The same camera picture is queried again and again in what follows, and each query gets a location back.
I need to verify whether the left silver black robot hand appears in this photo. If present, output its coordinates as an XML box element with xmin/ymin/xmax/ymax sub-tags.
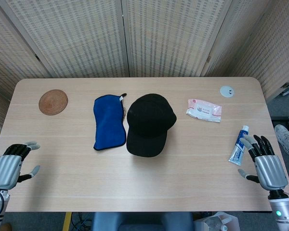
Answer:
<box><xmin>0</xmin><ymin>141</ymin><xmax>41</xmax><ymax>191</ymax></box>

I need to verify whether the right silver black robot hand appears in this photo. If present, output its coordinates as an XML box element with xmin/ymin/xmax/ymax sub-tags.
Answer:
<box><xmin>237</xmin><ymin>134</ymin><xmax>289</xmax><ymax>192</ymax></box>

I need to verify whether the black baseball cap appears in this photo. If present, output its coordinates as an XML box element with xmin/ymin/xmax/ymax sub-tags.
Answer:
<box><xmin>126</xmin><ymin>93</ymin><xmax>178</xmax><ymax>158</ymax></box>

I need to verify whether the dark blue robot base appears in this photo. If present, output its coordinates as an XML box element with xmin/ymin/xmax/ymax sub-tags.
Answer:
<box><xmin>91</xmin><ymin>211</ymin><xmax>195</xmax><ymax>231</ymax></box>

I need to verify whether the white sneaker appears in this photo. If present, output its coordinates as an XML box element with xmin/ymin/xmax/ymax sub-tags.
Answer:
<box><xmin>274</xmin><ymin>124</ymin><xmax>289</xmax><ymax>156</ymax></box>

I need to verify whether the blue white toothpaste tube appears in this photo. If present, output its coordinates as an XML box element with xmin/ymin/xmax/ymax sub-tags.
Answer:
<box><xmin>228</xmin><ymin>125</ymin><xmax>250</xmax><ymax>167</ymax></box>

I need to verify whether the white plastic bag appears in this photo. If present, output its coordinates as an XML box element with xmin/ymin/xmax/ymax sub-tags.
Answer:
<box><xmin>195</xmin><ymin>211</ymin><xmax>239</xmax><ymax>231</ymax></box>

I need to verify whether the round woven rattan coaster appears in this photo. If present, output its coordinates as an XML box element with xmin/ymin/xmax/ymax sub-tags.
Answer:
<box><xmin>39</xmin><ymin>89</ymin><xmax>69</xmax><ymax>116</ymax></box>

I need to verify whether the pink white wet wipes pack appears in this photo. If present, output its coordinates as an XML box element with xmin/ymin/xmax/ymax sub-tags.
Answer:
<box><xmin>185</xmin><ymin>98</ymin><xmax>223</xmax><ymax>123</ymax></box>

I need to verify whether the blue cloth with black trim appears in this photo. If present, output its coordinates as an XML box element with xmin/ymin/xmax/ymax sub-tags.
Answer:
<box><xmin>93</xmin><ymin>93</ymin><xmax>128</xmax><ymax>152</ymax></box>

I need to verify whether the woven folding screen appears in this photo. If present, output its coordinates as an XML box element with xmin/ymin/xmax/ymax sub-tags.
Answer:
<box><xmin>0</xmin><ymin>0</ymin><xmax>289</xmax><ymax>127</ymax></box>

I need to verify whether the round grey cable grommet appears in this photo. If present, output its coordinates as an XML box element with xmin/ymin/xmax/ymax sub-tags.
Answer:
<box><xmin>219</xmin><ymin>86</ymin><xmax>235</xmax><ymax>98</ymax></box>

